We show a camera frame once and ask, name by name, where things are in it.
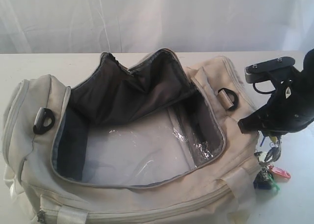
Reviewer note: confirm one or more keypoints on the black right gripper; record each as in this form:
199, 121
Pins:
290, 108

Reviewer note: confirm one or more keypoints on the yellow key tag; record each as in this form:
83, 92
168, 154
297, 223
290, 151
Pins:
273, 139

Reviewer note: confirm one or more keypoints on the red key tag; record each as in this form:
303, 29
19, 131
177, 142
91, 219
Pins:
280, 172

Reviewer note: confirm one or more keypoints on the green key tag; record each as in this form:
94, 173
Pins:
273, 184

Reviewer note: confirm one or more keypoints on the cream fabric duffel bag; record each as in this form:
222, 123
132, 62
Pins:
156, 143

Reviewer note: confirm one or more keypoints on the white backdrop curtain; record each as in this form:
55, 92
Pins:
83, 26

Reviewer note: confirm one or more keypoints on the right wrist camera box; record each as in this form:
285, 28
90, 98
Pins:
277, 70

